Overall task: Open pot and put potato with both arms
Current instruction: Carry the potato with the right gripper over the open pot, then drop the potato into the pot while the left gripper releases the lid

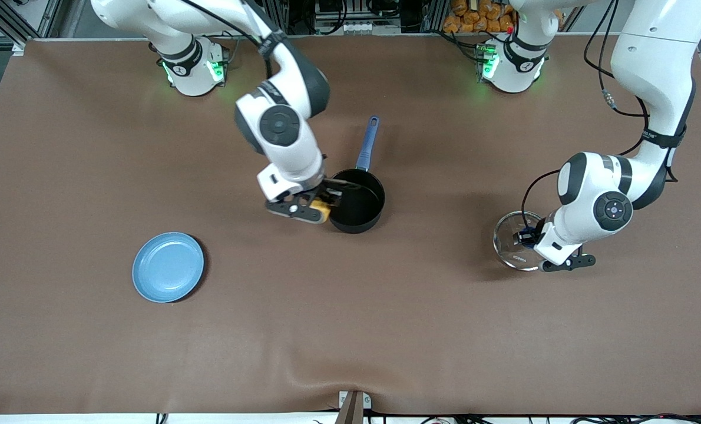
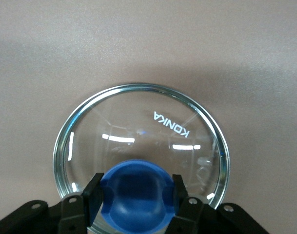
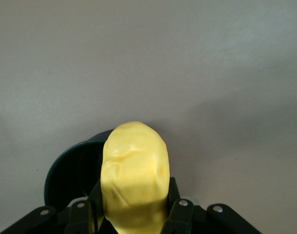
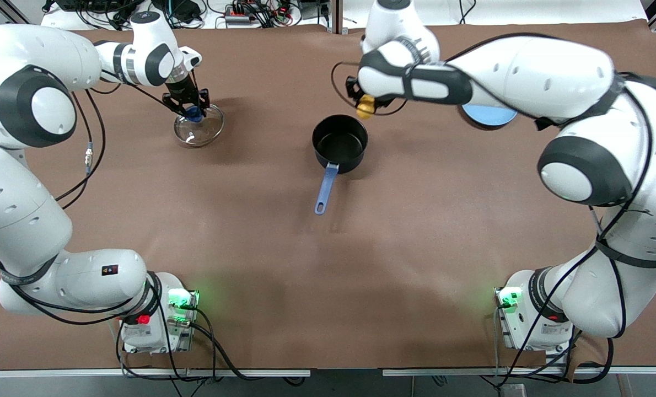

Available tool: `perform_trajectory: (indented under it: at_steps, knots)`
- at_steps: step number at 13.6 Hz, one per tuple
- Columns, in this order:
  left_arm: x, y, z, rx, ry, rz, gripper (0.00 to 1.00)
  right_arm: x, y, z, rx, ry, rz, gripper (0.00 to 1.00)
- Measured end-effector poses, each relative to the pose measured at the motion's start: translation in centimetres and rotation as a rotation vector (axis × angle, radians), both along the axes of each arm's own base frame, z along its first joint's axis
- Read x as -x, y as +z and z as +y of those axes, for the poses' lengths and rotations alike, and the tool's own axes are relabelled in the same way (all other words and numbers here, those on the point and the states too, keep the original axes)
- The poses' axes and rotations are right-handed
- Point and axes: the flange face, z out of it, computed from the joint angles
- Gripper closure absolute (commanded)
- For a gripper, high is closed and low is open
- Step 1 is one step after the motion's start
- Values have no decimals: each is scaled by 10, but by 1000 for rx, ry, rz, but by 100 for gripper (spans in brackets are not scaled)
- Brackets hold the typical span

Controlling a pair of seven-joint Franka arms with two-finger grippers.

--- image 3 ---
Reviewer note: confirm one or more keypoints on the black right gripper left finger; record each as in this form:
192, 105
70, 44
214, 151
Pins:
80, 219

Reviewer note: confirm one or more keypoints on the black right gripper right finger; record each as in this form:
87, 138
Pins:
182, 219

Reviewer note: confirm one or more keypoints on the yellow potato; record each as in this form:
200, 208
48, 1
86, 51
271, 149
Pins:
136, 170

